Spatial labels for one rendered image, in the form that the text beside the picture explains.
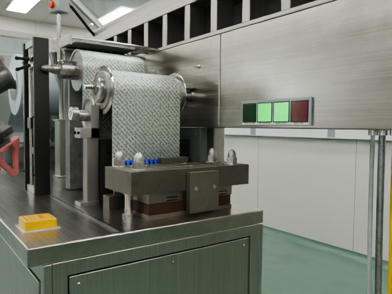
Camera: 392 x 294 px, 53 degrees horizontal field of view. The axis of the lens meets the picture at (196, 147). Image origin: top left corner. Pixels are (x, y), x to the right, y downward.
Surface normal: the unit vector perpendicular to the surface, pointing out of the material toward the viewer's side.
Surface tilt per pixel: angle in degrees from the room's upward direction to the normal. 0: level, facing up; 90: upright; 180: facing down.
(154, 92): 90
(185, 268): 90
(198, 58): 90
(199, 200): 90
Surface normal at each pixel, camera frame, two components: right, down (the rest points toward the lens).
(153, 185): 0.59, 0.05
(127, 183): -0.80, 0.02
